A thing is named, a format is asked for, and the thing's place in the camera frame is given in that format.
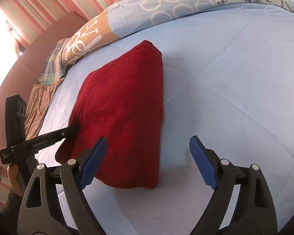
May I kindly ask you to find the red knitted sweater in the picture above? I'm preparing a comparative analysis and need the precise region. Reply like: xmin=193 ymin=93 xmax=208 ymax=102
xmin=55 ymin=40 xmax=164 ymax=189

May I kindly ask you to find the left forearm dark sleeve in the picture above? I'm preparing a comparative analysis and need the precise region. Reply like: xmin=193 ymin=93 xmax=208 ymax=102
xmin=0 ymin=189 xmax=23 ymax=234

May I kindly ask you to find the person's left hand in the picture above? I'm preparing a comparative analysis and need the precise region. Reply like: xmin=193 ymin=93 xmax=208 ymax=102
xmin=7 ymin=163 xmax=25 ymax=197

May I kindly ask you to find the brown blanket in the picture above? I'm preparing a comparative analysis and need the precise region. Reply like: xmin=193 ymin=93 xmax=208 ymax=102
xmin=25 ymin=79 xmax=64 ymax=139

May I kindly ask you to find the pink headboard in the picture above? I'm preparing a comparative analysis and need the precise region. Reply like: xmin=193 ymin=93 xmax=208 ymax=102
xmin=0 ymin=12 xmax=86 ymax=149

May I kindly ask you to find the plaid pillow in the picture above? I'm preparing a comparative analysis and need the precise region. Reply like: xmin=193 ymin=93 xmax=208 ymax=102
xmin=37 ymin=38 xmax=69 ymax=84

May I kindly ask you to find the light blue quilted bedspread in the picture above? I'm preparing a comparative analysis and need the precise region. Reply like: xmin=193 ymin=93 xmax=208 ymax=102
xmin=40 ymin=3 xmax=294 ymax=234

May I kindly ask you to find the patterned blue orange duvet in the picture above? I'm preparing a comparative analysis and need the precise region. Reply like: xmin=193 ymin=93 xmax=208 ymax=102
xmin=61 ymin=0 xmax=294 ymax=67

